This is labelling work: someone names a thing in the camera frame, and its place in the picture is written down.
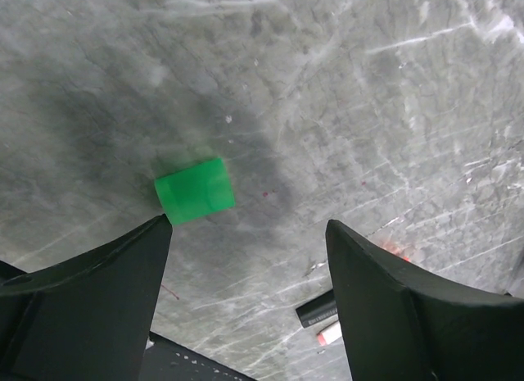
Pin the green highlighter cap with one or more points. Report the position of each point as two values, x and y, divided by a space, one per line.
195 192

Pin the white pink-tipped marker pen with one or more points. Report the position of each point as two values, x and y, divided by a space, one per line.
329 334

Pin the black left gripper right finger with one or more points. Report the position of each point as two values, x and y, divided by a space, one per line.
401 322

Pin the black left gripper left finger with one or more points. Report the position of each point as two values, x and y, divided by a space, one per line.
86 318

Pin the black orange-tipped highlighter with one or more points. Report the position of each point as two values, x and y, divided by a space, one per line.
317 310

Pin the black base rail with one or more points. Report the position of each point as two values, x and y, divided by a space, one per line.
165 360

